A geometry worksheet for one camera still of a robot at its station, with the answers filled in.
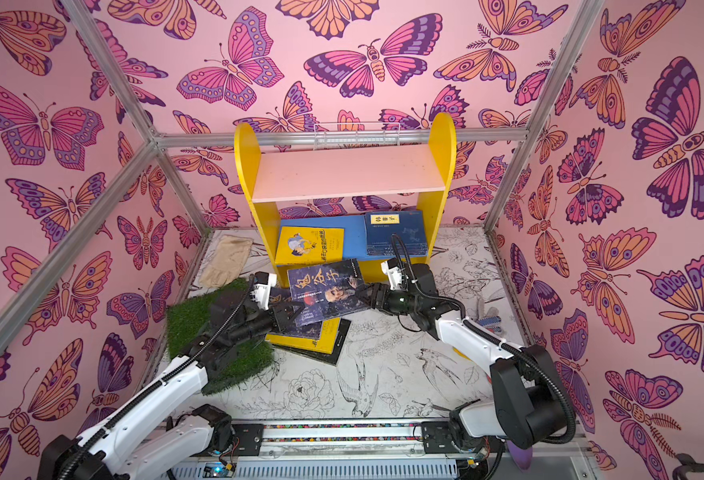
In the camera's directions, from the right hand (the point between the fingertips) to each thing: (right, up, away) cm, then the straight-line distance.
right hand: (362, 294), depth 81 cm
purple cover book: (-9, +1, -2) cm, 10 cm away
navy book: (+15, +20, +13) cm, 29 cm away
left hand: (-15, -2, -6) cm, 16 cm away
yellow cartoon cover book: (-17, +14, +14) cm, 26 cm away
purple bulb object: (+38, -38, -10) cm, 54 cm away
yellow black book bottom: (-10, -17, +7) cm, 21 cm away
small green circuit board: (-35, -42, -9) cm, 55 cm away
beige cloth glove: (-50, +8, +31) cm, 59 cm away
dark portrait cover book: (-20, +1, -10) cm, 22 cm away
